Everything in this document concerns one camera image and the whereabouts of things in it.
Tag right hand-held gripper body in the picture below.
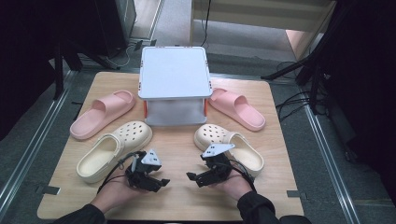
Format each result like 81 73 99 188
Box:
200 142 236 188

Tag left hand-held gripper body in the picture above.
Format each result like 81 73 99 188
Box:
124 148 163 191

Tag cream perforated clog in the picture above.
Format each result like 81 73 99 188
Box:
193 123 265 178
76 120 153 184

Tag pink slide slipper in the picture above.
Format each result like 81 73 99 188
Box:
207 87 267 132
69 90 137 141

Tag person's right hand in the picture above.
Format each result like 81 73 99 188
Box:
213 173 254 202

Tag person's left hand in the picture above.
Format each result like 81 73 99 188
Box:
91 177 148 215

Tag black metal stand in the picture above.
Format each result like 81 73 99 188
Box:
261 0 347 115
51 36 121 101

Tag dark cabinet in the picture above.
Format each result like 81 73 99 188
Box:
92 0 138 58

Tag cream wooden cabinet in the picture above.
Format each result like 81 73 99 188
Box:
190 0 339 61

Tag dark curtain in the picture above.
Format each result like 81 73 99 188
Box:
0 0 64 142
323 0 396 190

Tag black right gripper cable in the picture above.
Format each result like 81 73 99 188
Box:
228 159 258 193

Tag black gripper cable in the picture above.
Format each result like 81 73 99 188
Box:
96 150 148 194
228 159 258 193

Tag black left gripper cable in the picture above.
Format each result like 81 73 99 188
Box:
96 150 148 194

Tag black floor cables bundle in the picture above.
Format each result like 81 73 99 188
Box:
275 60 329 123

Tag white floor cable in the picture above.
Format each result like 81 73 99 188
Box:
105 45 133 68

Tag metal floor rail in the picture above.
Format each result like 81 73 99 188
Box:
298 88 362 224
0 70 78 214

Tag black hanging cable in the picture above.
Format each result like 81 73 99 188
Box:
200 0 213 49

